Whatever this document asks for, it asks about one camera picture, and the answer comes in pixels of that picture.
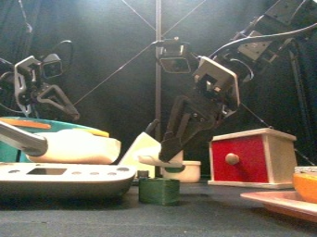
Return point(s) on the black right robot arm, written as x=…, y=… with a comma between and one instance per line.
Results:
x=285, y=18

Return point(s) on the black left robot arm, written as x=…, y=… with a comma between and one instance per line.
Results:
x=6, y=83

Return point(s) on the black webcam on left wrist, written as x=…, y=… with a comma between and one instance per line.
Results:
x=52, y=66

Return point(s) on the black webcam on wrist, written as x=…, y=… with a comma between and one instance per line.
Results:
x=52, y=66
x=176, y=60

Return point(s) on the black webcam on right wrist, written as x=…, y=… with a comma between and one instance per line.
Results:
x=176, y=60

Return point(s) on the white cup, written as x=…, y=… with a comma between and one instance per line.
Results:
x=190, y=172

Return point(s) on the small black cap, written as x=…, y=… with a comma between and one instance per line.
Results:
x=142, y=174

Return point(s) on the red wooden drawer box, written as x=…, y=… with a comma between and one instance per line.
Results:
x=244, y=160

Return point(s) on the green wooden cube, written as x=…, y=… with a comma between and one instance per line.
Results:
x=158, y=192

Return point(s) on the teal toy container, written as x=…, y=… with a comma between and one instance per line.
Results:
x=12, y=151

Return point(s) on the silver grey kitchen scale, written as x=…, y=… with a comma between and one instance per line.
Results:
x=62, y=182

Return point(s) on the white speckled object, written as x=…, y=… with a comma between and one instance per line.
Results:
x=307, y=169

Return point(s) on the pink plate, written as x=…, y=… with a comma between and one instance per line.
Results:
x=285, y=202

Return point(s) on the orange bowl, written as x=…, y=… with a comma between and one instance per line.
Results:
x=308, y=186

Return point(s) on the vertical metal frame pole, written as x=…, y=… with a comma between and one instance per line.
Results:
x=158, y=92

